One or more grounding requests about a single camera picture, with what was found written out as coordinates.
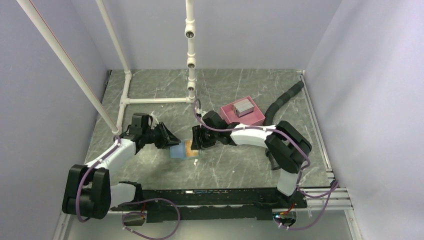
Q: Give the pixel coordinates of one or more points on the orange credit card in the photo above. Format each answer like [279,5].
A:
[189,152]

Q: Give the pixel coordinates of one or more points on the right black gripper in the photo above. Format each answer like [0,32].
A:
[197,131]

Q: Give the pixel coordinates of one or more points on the pink plastic tray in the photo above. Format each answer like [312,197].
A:
[255,118]

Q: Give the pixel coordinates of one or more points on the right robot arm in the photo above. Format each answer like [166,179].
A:
[288,147]

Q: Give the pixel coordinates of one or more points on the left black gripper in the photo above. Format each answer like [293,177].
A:
[166,136]

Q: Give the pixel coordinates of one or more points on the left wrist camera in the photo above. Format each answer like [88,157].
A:
[140,122]

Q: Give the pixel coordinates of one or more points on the white pvc pipe frame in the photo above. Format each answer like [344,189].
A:
[116,126]

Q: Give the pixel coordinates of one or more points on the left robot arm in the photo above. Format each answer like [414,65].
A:
[88,192]

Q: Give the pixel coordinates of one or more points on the green card holder wallet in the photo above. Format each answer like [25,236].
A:
[183,151]

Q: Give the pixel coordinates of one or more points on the grey card stack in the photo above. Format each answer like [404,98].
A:
[243,107]

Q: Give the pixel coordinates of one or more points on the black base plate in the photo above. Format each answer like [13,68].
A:
[214,204]

